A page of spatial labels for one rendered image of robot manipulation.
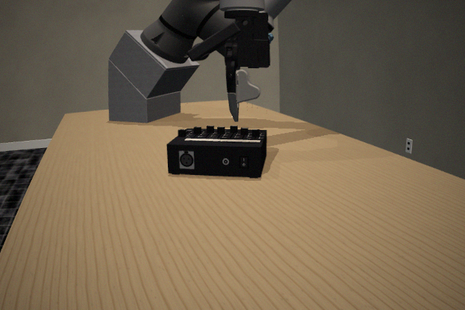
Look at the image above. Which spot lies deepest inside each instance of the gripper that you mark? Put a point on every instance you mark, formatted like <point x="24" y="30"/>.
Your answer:
<point x="241" y="51"/>

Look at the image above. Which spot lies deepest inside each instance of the black lighting desk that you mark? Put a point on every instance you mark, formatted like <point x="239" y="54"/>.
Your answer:
<point x="218" y="152"/>

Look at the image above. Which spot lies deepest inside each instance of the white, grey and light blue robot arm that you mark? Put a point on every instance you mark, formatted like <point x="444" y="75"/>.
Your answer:
<point x="185" y="20"/>

